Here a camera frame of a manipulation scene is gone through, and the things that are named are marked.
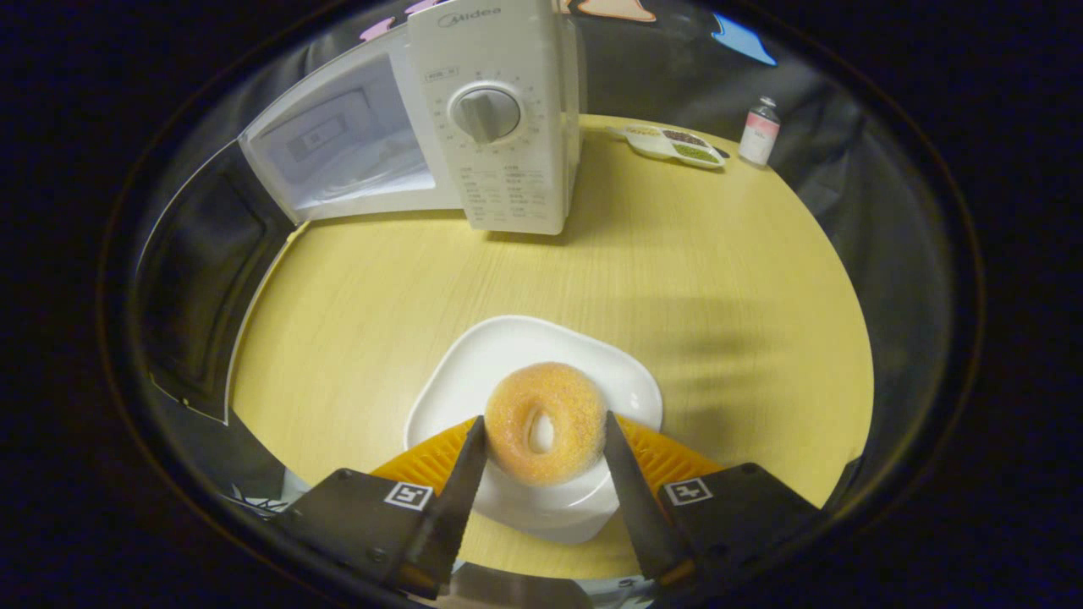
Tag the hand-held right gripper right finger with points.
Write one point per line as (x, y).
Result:
(639, 507)

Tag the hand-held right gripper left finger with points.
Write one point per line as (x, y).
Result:
(448, 507)

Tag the sugared doughnut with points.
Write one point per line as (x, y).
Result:
(554, 385)

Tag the white microwave oven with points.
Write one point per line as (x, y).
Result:
(508, 169)

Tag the white square plate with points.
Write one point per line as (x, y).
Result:
(508, 347)

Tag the dark printed garment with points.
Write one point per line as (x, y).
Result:
(258, 499)

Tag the white divided dish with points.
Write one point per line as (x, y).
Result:
(656, 139)

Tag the small pink label bottle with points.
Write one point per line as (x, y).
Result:
(759, 135)

